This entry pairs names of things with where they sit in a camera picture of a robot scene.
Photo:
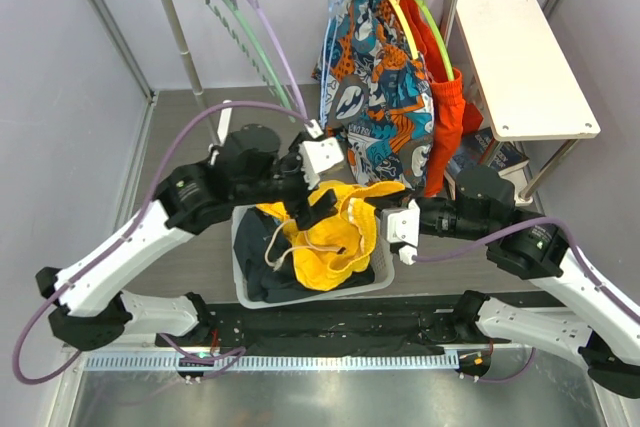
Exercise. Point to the white plastic laundry basket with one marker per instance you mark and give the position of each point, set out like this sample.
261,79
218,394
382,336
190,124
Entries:
380,263

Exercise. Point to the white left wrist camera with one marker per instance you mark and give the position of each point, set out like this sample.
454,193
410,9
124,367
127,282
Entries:
319,154

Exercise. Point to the dark blue book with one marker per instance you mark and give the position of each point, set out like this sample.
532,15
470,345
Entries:
509,162

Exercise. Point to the lime green hanger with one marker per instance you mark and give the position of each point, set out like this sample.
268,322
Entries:
422,6

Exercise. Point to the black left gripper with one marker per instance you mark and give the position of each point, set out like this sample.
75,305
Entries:
306,214

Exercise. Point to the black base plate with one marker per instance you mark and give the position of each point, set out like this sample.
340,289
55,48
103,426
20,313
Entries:
353,327

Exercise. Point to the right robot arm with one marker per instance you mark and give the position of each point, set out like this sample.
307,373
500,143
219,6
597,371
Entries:
604,340

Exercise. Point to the perforated metal cable tray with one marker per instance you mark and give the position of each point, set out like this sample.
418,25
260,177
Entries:
173,361

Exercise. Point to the yellow hanger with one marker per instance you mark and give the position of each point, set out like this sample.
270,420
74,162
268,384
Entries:
399,14

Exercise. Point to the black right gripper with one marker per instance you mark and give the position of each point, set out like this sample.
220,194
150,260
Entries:
417,200

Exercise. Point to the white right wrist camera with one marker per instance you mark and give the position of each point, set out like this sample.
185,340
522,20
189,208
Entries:
395,232

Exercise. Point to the patterned blue orange shorts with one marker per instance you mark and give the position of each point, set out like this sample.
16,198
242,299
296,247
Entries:
379,103

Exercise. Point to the yellow shorts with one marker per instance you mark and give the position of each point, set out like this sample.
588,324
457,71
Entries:
328,254

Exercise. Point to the purple hanger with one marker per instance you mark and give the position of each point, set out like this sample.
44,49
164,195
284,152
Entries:
297,96

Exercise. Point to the white side table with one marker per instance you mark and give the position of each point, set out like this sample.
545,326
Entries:
528,90

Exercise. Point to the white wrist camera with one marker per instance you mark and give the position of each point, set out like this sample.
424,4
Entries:
395,232
319,154

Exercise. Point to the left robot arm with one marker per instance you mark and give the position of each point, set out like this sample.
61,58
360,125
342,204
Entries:
92,308

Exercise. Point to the dark green garment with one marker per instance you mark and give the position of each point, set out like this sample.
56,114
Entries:
254,232

